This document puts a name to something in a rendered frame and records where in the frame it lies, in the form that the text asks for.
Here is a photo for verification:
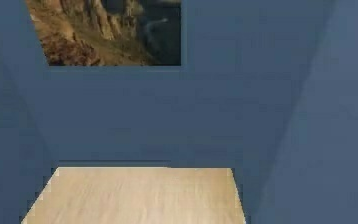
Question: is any brown rocky landscape wall picture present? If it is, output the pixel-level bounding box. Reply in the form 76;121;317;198
24;0;183;67

